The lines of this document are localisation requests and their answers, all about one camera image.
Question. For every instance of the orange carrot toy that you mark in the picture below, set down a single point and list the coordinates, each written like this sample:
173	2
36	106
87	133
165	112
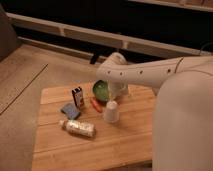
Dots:
96	105

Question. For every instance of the clear glitter bottle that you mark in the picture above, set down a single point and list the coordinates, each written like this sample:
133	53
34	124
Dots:
76	127

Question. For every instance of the wooden cutting board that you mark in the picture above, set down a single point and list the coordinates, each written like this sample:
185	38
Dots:
112	145

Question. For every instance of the blue sponge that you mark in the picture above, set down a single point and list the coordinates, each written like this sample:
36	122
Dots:
71	111

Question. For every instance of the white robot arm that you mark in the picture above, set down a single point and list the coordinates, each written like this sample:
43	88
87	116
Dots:
182	138

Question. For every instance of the small upright eraser box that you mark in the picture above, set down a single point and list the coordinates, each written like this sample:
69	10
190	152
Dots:
77	94

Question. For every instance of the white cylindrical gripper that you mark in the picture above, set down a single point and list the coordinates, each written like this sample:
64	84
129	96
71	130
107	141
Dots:
117	89

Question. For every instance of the green bowl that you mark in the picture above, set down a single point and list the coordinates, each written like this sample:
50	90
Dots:
100	91

